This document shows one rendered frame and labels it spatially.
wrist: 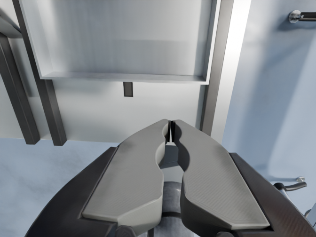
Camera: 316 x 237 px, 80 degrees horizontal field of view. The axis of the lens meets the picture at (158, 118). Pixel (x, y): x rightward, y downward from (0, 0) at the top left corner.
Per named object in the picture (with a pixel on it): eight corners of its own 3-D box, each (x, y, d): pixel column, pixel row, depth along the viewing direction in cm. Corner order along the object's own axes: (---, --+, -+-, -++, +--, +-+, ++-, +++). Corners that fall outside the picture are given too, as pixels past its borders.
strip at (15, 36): (1, 8, 28) (-37, 5, 23) (20, 8, 28) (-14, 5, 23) (29, 96, 35) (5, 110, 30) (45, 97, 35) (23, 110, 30)
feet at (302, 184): (242, 172, 154) (248, 185, 141) (305, 175, 152) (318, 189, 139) (240, 179, 157) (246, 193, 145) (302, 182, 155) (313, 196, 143)
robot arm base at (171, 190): (200, 211, 61) (205, 244, 52) (154, 217, 63) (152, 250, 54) (189, 177, 54) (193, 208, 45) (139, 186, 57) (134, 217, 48)
